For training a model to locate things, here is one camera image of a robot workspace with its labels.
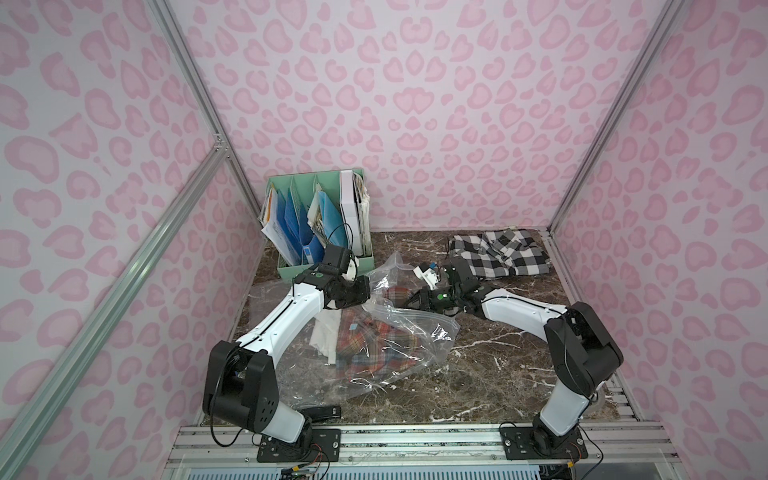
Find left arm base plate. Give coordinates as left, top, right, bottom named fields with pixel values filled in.
left=257, top=428, right=342, bottom=463

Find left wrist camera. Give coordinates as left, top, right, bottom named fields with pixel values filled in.
left=321, top=244, right=353, bottom=276

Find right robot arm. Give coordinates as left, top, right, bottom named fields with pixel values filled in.
left=404, top=257, right=624, bottom=457

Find red plaid shirt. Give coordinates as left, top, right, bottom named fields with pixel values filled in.
left=335, top=306, right=422, bottom=383

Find aluminium front rail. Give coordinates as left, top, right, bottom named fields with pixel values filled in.
left=165, top=421, right=685, bottom=478

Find white paper sheets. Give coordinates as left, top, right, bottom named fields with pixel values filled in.
left=260, top=186, right=301, bottom=266

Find blue folder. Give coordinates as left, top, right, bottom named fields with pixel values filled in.
left=317, top=191, right=349, bottom=248

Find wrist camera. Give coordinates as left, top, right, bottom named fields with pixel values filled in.
left=321, top=244, right=353, bottom=276
left=413, top=262, right=441, bottom=290

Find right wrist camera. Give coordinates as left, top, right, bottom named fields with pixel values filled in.
left=413, top=262, right=441, bottom=290

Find black white plaid shirt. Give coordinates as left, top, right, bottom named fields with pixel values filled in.
left=448, top=228, right=551, bottom=280

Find clear plastic vacuum bag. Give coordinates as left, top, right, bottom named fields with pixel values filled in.
left=275, top=252, right=460, bottom=409

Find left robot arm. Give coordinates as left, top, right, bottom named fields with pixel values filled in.
left=202, top=245, right=370, bottom=444

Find green file organizer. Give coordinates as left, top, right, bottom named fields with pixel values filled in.
left=265, top=168, right=375, bottom=282

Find white binder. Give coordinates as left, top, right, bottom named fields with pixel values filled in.
left=339, top=170, right=364, bottom=257

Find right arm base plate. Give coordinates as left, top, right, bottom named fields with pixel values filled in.
left=499, top=424, right=589, bottom=463

